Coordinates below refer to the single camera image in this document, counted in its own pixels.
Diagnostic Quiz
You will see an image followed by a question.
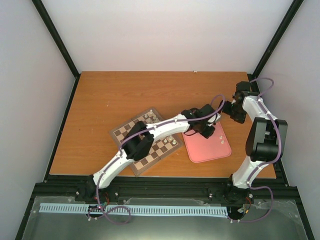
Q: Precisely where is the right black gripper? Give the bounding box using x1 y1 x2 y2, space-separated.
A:
217 100 247 124

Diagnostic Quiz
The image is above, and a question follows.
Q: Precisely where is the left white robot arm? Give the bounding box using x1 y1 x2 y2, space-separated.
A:
86 104 221 202

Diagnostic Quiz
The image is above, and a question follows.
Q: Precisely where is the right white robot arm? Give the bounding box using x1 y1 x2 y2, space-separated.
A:
222 81 288 189

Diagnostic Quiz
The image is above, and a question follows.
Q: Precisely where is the wooden folding chess board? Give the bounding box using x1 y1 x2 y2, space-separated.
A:
109 107 184 177

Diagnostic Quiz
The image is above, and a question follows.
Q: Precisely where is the pink rubber tray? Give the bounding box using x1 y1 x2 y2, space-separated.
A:
182 122 232 164

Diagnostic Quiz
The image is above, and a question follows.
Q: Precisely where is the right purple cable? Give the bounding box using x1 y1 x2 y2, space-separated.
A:
226 77 283 223

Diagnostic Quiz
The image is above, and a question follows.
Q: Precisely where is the purple cable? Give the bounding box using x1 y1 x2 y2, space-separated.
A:
87 93 226 226
226 77 283 223

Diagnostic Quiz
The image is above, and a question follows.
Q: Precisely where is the black aluminium frame rail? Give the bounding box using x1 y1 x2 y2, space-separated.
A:
32 175 298 204

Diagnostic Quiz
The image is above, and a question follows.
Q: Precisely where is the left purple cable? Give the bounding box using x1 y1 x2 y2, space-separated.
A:
87 93 226 226

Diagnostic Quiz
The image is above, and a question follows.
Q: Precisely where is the light blue cable duct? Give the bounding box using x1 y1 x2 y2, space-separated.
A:
38 203 228 218

